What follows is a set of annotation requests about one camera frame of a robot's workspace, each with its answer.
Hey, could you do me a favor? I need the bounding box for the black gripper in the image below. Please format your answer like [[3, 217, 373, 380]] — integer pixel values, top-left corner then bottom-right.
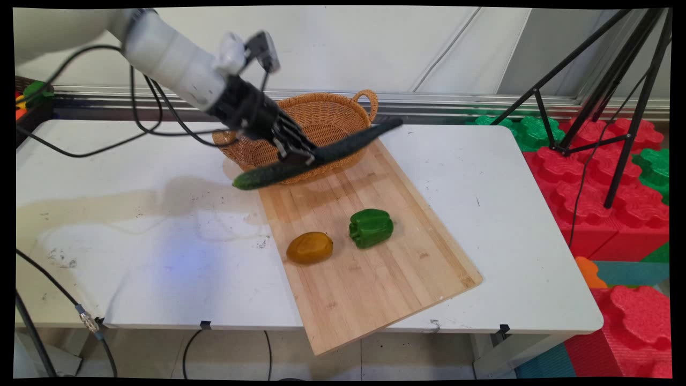
[[206, 75, 318, 166]]

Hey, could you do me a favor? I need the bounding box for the long dark green cucumber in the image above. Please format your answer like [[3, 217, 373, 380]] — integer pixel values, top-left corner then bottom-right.
[[232, 117, 404, 191]]

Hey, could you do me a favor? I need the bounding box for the woven wicker basket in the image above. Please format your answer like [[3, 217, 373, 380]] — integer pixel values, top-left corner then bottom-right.
[[212, 90, 379, 186]]

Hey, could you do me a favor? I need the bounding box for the yellow-brown potato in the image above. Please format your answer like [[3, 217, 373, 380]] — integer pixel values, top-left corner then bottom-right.
[[286, 232, 334, 265]]

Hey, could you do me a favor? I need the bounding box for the green bell pepper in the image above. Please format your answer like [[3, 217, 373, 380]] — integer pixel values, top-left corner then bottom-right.
[[349, 209, 394, 249]]

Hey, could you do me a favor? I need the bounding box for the wooden cutting board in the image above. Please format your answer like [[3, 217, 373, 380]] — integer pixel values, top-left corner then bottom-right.
[[257, 138, 483, 356]]

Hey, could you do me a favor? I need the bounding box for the green foam block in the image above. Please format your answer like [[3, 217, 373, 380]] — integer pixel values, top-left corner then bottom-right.
[[465, 114, 562, 153], [631, 148, 670, 205]]

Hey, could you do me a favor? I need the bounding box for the large red foam block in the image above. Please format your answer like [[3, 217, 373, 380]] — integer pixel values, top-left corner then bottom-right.
[[523, 117, 670, 262]]

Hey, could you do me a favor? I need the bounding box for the white table leg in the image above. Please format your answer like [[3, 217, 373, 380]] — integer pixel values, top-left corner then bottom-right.
[[471, 331, 571, 379]]

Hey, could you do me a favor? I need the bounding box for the orange foam block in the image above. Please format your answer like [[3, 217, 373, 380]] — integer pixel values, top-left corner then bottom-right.
[[575, 256, 608, 289]]

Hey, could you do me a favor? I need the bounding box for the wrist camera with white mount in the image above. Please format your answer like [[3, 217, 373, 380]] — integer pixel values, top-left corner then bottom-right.
[[214, 31, 281, 77]]

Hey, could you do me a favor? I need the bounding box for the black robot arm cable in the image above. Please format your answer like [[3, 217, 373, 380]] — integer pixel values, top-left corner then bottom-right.
[[130, 64, 239, 148], [15, 44, 163, 159]]

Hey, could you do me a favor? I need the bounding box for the aluminium wall rail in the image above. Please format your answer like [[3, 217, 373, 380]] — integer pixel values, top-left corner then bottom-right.
[[53, 85, 670, 123]]

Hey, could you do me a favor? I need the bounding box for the black cable under table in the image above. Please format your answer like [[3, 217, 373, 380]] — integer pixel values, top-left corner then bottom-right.
[[182, 329, 273, 381]]

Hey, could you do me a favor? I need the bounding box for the dark frame with coloured blocks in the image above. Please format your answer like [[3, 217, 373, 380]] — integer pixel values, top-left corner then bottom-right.
[[15, 75, 55, 146]]

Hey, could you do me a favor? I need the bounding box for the black cable with metal connector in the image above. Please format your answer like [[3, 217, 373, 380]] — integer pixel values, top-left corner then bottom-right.
[[15, 249, 118, 377]]

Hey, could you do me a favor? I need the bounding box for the thin black tripod cable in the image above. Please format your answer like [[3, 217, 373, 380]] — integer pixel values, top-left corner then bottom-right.
[[568, 70, 650, 248]]

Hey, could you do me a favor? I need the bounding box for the black camera tripod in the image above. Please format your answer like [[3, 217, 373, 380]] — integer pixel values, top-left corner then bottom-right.
[[490, 8, 673, 210]]

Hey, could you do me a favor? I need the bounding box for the thick black cable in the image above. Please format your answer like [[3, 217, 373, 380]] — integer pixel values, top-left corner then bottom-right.
[[15, 291, 57, 377]]

